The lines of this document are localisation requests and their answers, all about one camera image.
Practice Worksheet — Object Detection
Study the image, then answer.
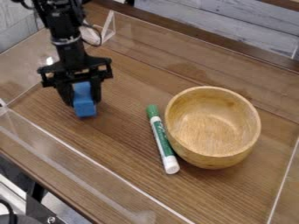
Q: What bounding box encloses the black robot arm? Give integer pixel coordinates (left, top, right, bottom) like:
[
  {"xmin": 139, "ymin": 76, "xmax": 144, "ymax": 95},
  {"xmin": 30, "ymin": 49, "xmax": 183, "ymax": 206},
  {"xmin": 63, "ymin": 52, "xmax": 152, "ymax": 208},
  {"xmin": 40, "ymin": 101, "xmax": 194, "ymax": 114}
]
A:
[{"xmin": 11, "ymin": 0, "xmax": 114, "ymax": 107}]

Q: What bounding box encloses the brown wooden bowl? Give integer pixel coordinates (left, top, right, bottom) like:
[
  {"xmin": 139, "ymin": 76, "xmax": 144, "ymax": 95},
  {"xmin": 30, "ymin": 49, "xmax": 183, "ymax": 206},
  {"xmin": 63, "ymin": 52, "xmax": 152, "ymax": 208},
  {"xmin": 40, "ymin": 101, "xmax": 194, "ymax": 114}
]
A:
[{"xmin": 164, "ymin": 86, "xmax": 262, "ymax": 170}]

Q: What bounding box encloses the clear acrylic enclosure wall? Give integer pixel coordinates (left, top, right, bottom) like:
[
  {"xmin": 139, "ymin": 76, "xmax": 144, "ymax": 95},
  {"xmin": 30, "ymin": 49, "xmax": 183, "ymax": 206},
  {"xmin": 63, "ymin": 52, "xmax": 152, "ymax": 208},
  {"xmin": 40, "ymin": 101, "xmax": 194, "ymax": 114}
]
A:
[{"xmin": 0, "ymin": 3, "xmax": 299, "ymax": 224}]

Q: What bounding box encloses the green white Expo marker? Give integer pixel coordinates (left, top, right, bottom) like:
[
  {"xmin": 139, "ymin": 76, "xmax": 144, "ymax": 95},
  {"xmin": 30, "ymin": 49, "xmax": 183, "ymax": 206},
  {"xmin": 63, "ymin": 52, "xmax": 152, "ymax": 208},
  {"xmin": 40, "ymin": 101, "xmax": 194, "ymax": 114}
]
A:
[{"xmin": 146, "ymin": 105, "xmax": 180, "ymax": 175}]

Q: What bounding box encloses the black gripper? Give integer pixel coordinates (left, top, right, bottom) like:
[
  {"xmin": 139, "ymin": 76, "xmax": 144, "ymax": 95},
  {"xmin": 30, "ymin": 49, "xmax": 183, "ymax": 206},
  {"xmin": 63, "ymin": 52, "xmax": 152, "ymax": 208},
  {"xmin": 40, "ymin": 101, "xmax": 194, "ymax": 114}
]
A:
[{"xmin": 38, "ymin": 43, "xmax": 114, "ymax": 106}]

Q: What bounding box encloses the black table clamp mount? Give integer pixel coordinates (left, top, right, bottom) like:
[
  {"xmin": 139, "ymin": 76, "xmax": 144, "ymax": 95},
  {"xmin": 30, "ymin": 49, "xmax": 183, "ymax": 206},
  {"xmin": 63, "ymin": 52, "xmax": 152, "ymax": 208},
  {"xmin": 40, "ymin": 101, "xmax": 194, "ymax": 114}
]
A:
[{"xmin": 26, "ymin": 195, "xmax": 67, "ymax": 224}]

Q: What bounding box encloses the blue rectangular block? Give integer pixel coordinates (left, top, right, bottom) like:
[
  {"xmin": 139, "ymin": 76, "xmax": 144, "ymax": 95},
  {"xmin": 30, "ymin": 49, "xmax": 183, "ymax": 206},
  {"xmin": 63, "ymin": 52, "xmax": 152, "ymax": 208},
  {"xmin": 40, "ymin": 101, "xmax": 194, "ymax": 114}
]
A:
[{"xmin": 72, "ymin": 81, "xmax": 96, "ymax": 117}]

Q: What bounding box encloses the clear acrylic corner bracket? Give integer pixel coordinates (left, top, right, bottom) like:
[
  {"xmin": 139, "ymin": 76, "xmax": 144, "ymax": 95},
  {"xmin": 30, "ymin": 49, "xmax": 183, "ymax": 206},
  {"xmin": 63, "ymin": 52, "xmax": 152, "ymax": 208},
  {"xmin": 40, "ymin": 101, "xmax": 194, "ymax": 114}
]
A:
[{"xmin": 79, "ymin": 10, "xmax": 116, "ymax": 46}]

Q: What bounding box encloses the black cable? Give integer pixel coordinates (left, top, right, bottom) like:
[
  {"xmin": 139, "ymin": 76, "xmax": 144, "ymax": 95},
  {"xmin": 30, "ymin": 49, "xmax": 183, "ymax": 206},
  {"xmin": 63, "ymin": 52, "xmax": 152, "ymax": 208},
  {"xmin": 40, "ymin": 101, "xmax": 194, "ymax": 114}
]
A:
[{"xmin": 0, "ymin": 199, "xmax": 19, "ymax": 224}]

